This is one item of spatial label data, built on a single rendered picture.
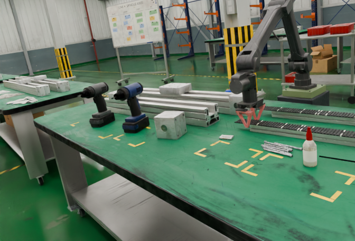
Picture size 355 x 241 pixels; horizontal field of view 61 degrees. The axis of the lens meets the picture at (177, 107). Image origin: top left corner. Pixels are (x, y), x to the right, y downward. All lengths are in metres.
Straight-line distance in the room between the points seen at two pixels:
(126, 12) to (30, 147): 5.08
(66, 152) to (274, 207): 1.64
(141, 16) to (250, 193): 6.56
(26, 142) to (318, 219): 2.56
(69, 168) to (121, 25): 5.70
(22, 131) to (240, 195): 2.36
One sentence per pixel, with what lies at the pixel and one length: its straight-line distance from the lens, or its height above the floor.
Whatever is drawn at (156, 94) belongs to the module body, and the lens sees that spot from 1.79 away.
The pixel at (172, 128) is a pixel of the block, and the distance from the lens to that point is 1.23.
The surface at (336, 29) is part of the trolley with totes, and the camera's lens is 4.21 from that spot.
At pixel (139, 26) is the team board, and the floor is 1.36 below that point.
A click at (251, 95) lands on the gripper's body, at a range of 1.19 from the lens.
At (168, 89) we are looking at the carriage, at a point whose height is 0.90.
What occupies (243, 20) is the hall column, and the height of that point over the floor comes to 1.18.
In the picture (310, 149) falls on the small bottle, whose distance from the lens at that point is 0.94.
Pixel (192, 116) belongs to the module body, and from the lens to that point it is 1.37.
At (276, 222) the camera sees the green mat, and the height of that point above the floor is 0.78.
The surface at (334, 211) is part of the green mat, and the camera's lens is 0.79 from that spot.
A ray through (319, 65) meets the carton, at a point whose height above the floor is 0.13.
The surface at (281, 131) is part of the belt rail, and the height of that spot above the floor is 0.79.
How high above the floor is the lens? 1.22
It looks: 15 degrees down
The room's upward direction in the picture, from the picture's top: 8 degrees counter-clockwise
